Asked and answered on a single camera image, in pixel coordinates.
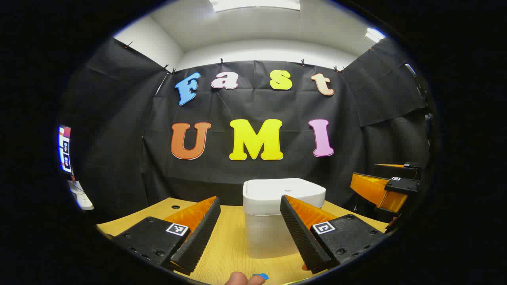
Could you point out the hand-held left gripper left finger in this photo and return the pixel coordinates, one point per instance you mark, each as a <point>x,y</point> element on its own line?
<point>198,237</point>

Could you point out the white desktop garbage bin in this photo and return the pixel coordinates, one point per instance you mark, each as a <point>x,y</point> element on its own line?
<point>265,221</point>

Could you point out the wooden desktop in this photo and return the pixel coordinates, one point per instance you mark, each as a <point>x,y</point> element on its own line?
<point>229,245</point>

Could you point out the computer monitor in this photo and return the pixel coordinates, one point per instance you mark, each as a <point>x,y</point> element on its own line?
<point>65,150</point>

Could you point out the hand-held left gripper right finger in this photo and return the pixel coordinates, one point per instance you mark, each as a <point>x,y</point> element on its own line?
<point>301,237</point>

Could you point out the white side table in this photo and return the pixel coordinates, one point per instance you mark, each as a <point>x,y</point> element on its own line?
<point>83,198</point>

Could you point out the blue paper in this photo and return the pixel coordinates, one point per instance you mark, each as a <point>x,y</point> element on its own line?
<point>261,276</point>

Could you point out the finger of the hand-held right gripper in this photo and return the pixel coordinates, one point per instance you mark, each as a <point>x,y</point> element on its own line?
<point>376,192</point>
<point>400,171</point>

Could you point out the black backdrop cloth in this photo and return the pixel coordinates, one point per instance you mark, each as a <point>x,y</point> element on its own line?
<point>119,138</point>

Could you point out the small ceiling light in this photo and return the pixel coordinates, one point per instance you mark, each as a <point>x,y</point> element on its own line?
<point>374,35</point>

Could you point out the long ceiling light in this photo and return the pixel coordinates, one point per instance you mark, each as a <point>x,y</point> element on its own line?
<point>255,4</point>

